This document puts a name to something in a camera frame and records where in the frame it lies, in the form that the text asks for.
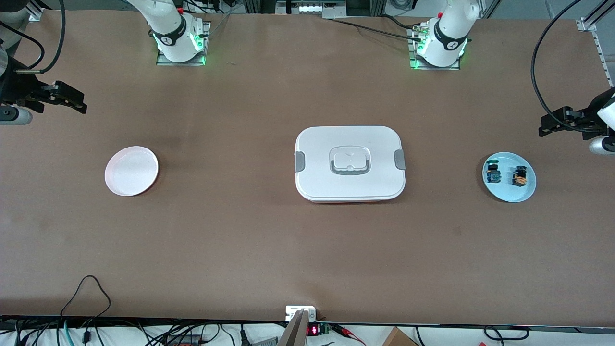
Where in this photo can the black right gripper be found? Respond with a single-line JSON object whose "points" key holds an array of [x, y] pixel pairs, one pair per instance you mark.
{"points": [[18, 88]]}

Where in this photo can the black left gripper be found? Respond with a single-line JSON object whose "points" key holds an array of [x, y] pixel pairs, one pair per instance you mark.
{"points": [[592, 117]]}

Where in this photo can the orange black switch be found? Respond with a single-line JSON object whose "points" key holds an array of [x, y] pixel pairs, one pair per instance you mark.
{"points": [[519, 177]]}

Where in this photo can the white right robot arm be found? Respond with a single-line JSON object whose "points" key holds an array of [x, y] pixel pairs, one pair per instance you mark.
{"points": [[168, 33]]}

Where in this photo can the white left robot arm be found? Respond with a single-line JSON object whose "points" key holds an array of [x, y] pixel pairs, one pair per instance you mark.
{"points": [[447, 33]]}

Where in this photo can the light blue round plate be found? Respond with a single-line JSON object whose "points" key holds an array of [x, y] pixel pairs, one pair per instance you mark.
{"points": [[507, 192]]}

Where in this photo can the pink round plate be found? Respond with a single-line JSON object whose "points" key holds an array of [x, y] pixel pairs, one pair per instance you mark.
{"points": [[131, 171]]}

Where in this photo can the white lidded lunch box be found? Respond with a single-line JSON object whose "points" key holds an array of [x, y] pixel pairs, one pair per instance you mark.
{"points": [[350, 144]]}

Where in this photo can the brown cardboard box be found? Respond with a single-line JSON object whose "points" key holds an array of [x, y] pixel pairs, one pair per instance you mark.
{"points": [[399, 339]]}

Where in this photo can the black red power strip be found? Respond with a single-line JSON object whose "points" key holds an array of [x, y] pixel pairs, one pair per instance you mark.
{"points": [[185, 341]]}

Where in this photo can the silver electrical box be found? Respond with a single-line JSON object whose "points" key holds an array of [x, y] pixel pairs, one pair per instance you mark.
{"points": [[312, 8]]}

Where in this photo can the red black clip leads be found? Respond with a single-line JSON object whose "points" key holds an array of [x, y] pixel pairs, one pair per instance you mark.
{"points": [[343, 329]]}

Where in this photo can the grey plug block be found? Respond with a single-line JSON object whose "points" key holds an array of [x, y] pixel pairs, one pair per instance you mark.
{"points": [[264, 342]]}

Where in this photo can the red digit display module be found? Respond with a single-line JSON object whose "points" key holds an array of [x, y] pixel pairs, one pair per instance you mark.
{"points": [[313, 330]]}

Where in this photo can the grey metal bar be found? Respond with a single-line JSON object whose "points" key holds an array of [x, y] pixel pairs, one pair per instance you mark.
{"points": [[294, 334]]}

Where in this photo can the perforated white metal rail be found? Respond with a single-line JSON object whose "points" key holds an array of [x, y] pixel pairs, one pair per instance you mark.
{"points": [[604, 60]]}

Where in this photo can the blue green switch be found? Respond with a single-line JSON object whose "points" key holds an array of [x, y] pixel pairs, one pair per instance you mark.
{"points": [[493, 174]]}

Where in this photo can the slanted aluminium profile rail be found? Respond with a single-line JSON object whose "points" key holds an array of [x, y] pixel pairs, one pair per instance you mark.
{"points": [[588, 23]]}

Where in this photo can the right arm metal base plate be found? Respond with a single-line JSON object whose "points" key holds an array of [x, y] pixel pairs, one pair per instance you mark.
{"points": [[206, 29]]}

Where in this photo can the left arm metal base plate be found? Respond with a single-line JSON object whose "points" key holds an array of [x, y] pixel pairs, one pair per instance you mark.
{"points": [[412, 53]]}

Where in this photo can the small white mount block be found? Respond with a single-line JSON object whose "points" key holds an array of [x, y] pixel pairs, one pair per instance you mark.
{"points": [[293, 311]]}

